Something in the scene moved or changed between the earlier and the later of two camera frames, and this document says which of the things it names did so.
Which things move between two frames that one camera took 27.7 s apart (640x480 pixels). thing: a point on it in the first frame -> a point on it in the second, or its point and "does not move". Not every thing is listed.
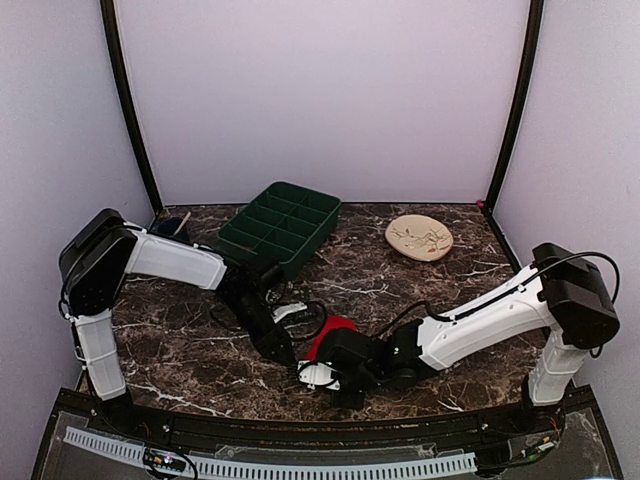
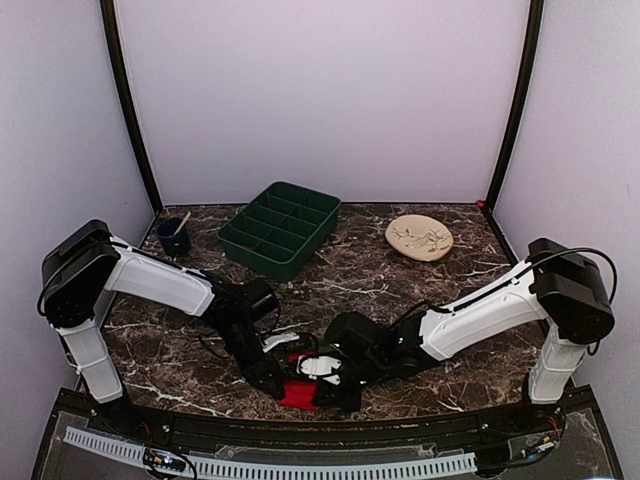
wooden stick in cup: x=182 y=224 does not move
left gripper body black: x=242 y=309 -> x=243 y=357
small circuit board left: x=161 y=459 does not move
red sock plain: x=331 y=322 -> x=300 y=394
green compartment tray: x=282 y=225 does not move
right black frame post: x=515 y=110 does not move
